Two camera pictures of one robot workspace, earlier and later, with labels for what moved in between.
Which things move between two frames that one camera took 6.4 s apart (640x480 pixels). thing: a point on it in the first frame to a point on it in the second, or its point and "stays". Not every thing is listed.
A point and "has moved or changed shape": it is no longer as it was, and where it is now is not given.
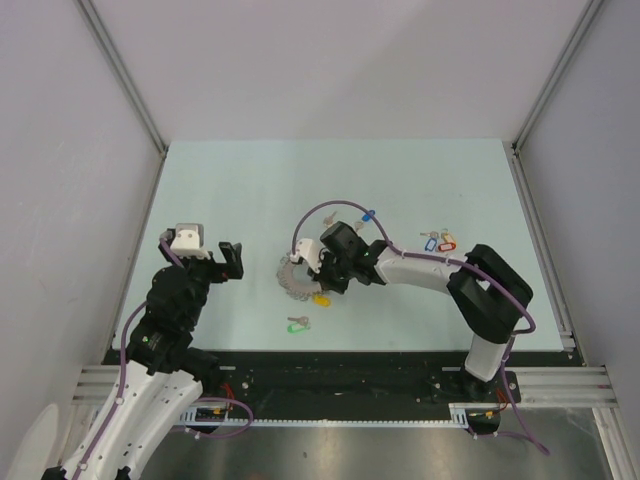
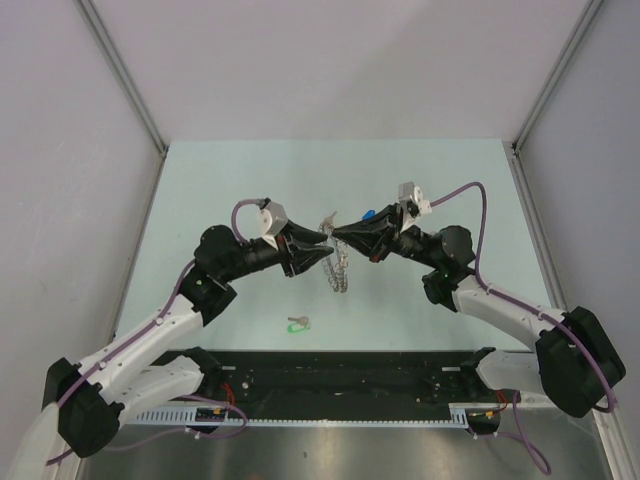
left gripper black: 233,267 to 300,256
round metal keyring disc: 295,278 has moved or changed shape
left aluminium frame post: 127,84 stays
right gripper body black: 335,273 to 406,239
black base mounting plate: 345,376 stays
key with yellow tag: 328,220 stays
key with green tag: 300,326 stays
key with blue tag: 365,218 stays
